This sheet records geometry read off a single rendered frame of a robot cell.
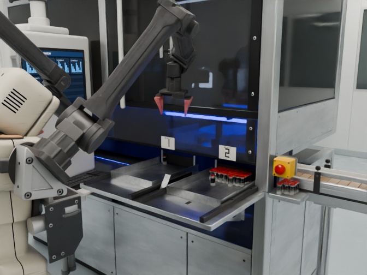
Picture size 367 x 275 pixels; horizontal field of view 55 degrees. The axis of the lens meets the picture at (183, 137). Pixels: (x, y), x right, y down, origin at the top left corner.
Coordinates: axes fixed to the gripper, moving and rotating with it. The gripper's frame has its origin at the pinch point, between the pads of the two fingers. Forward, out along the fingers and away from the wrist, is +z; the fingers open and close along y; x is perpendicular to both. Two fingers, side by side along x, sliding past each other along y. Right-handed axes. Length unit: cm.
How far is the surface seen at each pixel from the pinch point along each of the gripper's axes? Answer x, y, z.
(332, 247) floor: -123, -100, 131
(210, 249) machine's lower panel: -11, -16, 69
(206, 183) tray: -8.6, -13.4, 33.2
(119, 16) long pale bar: -38, 37, -36
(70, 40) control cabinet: -38, 64, -24
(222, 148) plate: -13.9, -19.0, 18.1
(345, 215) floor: -189, -123, 138
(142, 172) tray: -17.8, 19.5, 35.9
